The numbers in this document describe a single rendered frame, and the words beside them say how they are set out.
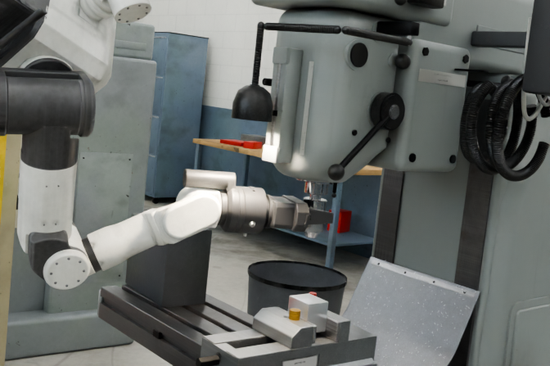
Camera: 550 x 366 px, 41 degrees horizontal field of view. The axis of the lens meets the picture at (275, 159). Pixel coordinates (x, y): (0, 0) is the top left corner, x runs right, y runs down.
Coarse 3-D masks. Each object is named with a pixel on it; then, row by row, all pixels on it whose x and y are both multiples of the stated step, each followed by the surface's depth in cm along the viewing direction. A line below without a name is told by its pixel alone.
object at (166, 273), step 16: (192, 240) 177; (208, 240) 180; (144, 256) 184; (160, 256) 176; (176, 256) 175; (192, 256) 178; (208, 256) 180; (128, 272) 191; (144, 272) 183; (160, 272) 176; (176, 272) 176; (192, 272) 178; (144, 288) 183; (160, 288) 176; (176, 288) 176; (192, 288) 179; (160, 304) 175; (176, 304) 177; (192, 304) 180
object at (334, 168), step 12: (384, 96) 135; (396, 96) 136; (372, 108) 136; (384, 108) 134; (396, 108) 136; (372, 120) 136; (384, 120) 135; (396, 120) 137; (372, 132) 133; (360, 144) 132; (348, 156) 130; (336, 168) 128; (336, 180) 129
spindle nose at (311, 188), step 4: (304, 184) 144; (308, 184) 143; (312, 184) 142; (316, 184) 142; (320, 184) 142; (324, 184) 142; (328, 184) 143; (304, 188) 144; (308, 188) 143; (312, 188) 142; (316, 188) 142; (320, 188) 142; (324, 188) 142; (328, 188) 144; (308, 192) 143; (312, 192) 142; (316, 192) 142; (320, 192) 142; (324, 192) 143
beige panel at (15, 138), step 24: (0, 144) 275; (0, 168) 277; (0, 192) 278; (0, 216) 279; (0, 240) 281; (0, 264) 282; (0, 288) 284; (0, 312) 285; (0, 336) 286; (0, 360) 288
